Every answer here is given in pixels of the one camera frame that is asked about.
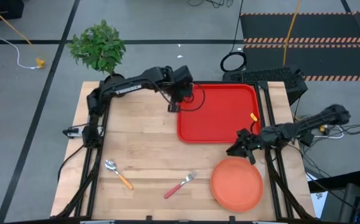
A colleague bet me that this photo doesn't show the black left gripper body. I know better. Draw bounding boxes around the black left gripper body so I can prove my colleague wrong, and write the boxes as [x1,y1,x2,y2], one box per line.
[167,65,195,113]

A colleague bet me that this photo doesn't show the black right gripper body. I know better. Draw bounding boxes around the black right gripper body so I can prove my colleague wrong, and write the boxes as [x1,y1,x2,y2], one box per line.
[236,128,267,166]

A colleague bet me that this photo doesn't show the orange plastic plate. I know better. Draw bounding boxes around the orange plastic plate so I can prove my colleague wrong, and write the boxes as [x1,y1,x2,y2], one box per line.
[210,157,264,213]

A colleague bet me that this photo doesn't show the fork with red handle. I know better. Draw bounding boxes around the fork with red handle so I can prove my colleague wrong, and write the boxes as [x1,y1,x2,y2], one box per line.
[163,170,198,200]

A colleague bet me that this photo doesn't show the spoon with orange handle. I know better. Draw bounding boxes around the spoon with orange handle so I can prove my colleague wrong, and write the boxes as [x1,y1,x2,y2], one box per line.
[104,159,135,190]

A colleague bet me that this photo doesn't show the red plastic tray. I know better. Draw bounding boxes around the red plastic tray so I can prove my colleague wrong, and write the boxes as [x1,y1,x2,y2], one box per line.
[176,83,262,144]

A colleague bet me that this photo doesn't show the black plant pot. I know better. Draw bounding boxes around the black plant pot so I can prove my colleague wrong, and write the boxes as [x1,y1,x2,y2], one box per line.
[104,72,125,84]

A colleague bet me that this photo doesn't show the green leafy plant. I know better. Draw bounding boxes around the green leafy plant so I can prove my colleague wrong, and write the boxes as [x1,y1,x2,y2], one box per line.
[66,19,127,75]

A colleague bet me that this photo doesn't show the white paper sheet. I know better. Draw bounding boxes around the white paper sheet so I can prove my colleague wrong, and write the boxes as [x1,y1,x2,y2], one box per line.
[310,191,328,218]

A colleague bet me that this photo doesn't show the black silver table clamp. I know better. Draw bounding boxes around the black silver table clamp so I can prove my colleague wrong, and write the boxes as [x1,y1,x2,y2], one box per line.
[62,126,85,139]

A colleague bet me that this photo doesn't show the black hazard-striped floor mat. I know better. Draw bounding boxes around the black hazard-striped floor mat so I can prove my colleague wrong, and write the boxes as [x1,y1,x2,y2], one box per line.
[240,11,360,82]

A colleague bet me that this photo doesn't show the black coiled hanging cable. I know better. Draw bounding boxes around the black coiled hanging cable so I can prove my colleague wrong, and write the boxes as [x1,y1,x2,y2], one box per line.
[219,0,248,73]

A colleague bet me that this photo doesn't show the black aluminium table frame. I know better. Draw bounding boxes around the black aluminium table frame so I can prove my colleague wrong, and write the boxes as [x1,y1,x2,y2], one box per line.
[50,80,316,224]

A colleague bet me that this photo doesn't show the cable bundle with yellow plug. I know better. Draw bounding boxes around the cable bundle with yellow plug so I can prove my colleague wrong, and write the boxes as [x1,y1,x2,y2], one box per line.
[291,113,360,141]

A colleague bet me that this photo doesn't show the black tangled floor cables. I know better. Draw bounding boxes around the black tangled floor cables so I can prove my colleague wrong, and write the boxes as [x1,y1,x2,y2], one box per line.
[187,0,234,9]

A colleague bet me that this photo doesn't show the yellow hanging cable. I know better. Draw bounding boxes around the yellow hanging cable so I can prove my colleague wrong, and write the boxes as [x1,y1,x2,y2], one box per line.
[282,0,302,66]

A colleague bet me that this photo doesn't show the black left arm base cable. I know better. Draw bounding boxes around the black left arm base cable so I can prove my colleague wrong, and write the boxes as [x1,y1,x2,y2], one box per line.
[57,144,86,183]

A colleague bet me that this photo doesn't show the white floor cable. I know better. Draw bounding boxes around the white floor cable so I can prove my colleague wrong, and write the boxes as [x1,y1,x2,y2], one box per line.
[0,0,40,70]

